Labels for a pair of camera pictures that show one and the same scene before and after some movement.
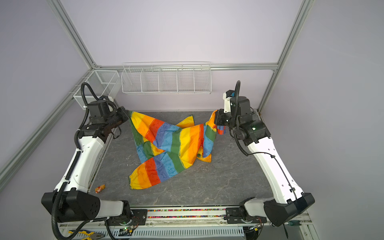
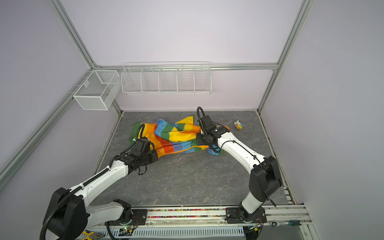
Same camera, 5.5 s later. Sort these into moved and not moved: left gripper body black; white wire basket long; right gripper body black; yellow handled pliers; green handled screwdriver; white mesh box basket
Moved: left gripper body black; right gripper body black
Not moved: white mesh box basket; green handled screwdriver; white wire basket long; yellow handled pliers
